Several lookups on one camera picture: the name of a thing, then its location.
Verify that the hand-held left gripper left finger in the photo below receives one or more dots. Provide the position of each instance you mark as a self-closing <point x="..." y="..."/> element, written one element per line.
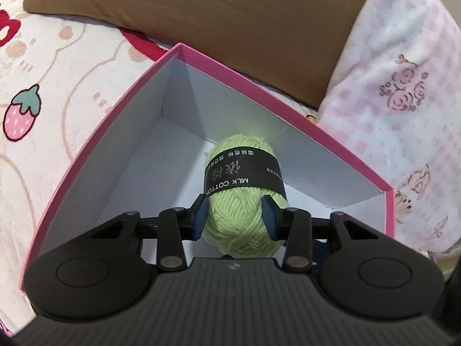
<point x="201" y="220"/>

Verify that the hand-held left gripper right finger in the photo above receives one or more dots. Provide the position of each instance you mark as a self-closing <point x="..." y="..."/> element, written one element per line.
<point x="268" y="220"/>

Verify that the green yarn ball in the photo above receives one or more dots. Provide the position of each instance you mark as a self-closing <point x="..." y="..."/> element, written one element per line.
<point x="230" y="220"/>

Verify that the pink cardboard box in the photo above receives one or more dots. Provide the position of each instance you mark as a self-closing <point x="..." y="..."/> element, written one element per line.
<point x="108" y="173"/>

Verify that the printed bear strawberry bed sheet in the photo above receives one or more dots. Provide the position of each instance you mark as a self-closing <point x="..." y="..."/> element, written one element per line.
<point x="72" y="79"/>

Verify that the pink checked fleece blanket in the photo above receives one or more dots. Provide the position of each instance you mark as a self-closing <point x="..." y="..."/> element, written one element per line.
<point x="403" y="79"/>

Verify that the brown pillow with cloud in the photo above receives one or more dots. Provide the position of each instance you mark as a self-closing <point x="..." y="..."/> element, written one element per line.
<point x="216" y="18"/>

